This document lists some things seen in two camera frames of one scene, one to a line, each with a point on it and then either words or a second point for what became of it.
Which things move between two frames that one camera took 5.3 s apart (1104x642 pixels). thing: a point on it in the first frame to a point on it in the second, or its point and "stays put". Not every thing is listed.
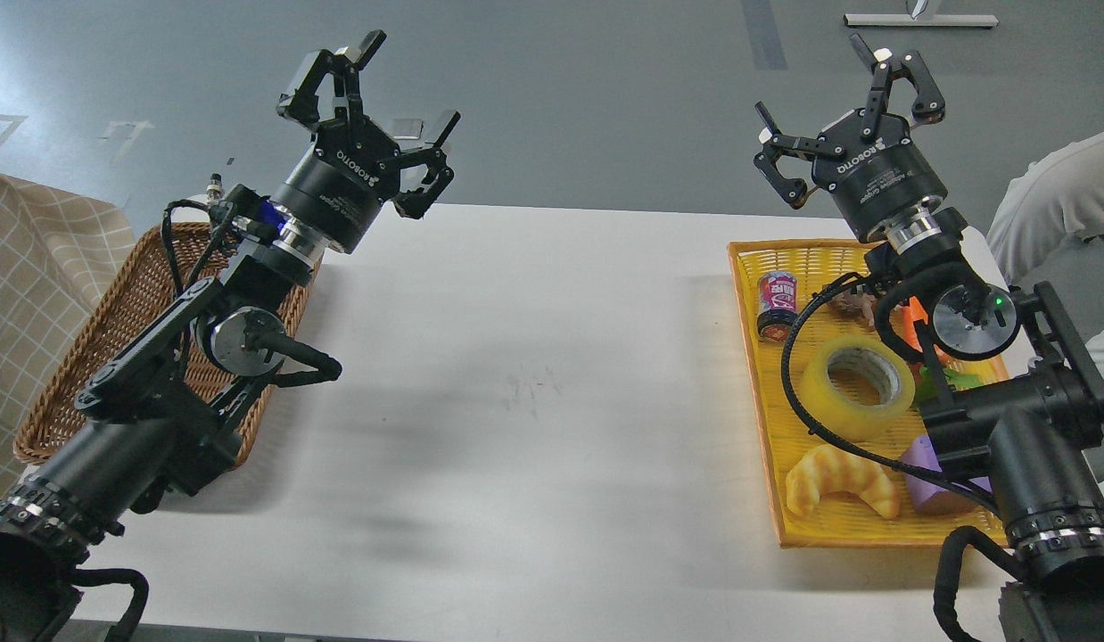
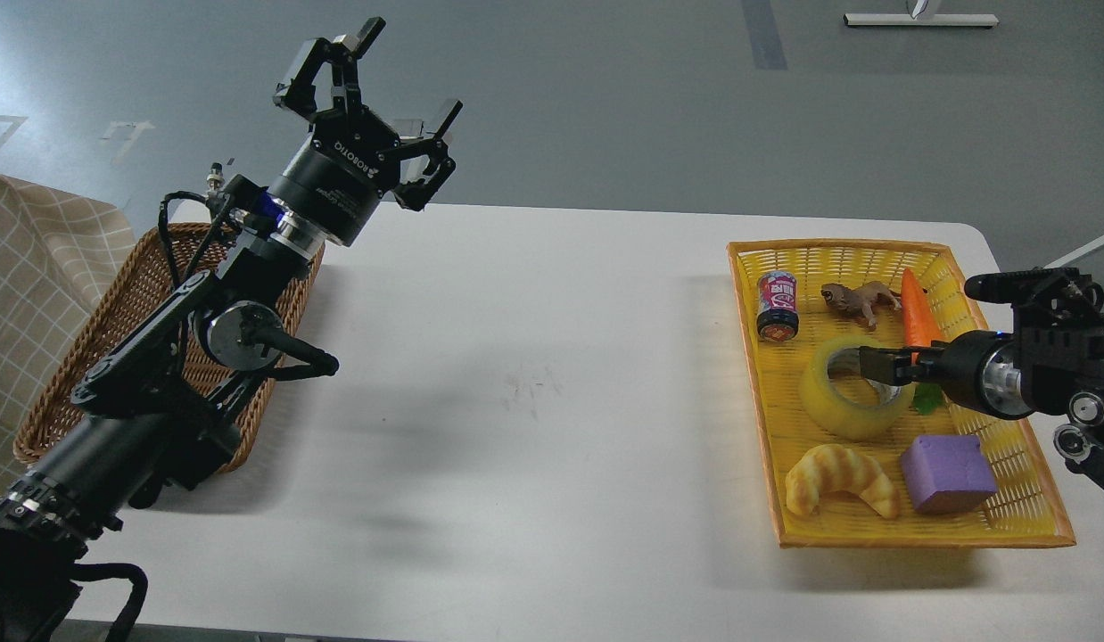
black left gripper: [353, 168] stays put
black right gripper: [877, 184] to [981, 368]
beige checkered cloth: [46, 258] stays put
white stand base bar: [926, 20] stays put
